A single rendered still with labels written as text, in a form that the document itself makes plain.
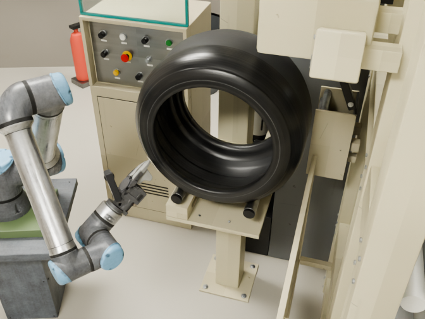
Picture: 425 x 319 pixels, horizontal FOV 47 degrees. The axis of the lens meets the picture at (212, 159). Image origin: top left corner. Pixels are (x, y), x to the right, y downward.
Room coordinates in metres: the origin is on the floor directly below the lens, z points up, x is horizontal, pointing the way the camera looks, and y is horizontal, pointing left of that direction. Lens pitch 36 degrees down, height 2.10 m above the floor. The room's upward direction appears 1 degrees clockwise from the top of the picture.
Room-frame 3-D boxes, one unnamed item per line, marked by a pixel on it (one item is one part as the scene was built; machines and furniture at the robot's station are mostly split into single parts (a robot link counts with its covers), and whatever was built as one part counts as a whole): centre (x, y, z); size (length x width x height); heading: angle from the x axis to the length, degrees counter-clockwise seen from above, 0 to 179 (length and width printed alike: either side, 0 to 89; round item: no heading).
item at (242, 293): (1.76, -0.10, 0.01); 0.27 x 0.27 x 0.02; 74
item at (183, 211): (1.55, 0.09, 0.83); 0.36 x 0.09 x 0.06; 164
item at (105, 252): (1.15, 0.37, 0.86); 0.12 x 0.12 x 0.09; 36
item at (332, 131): (1.61, -0.47, 1.05); 0.20 x 0.15 x 0.30; 164
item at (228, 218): (1.51, -0.05, 0.80); 0.37 x 0.36 x 0.02; 74
